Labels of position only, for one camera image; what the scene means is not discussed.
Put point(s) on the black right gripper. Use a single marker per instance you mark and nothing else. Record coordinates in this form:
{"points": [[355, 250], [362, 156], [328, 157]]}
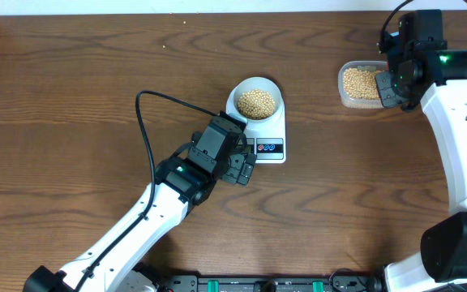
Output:
{"points": [[388, 96]]}

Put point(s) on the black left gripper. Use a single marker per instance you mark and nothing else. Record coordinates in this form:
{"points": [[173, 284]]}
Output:
{"points": [[235, 173]]}

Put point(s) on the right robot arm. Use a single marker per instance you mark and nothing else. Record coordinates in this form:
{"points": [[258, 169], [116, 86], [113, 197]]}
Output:
{"points": [[423, 73]]}

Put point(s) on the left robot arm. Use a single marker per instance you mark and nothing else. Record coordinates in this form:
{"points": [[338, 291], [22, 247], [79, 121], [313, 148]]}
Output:
{"points": [[180, 183]]}

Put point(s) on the soybeans pile in bowl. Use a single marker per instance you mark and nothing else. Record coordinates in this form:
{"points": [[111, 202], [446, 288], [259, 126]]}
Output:
{"points": [[256, 104]]}

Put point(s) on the white digital kitchen scale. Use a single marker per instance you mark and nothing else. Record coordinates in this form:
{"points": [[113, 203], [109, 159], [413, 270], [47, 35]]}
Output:
{"points": [[267, 140]]}

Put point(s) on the light grey round bowl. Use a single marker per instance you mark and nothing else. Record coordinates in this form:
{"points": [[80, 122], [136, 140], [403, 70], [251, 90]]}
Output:
{"points": [[253, 83]]}

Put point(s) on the clear container of soybeans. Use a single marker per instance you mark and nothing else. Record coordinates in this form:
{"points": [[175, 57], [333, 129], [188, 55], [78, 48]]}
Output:
{"points": [[357, 86]]}

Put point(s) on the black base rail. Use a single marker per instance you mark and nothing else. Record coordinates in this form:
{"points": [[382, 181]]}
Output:
{"points": [[145, 278]]}

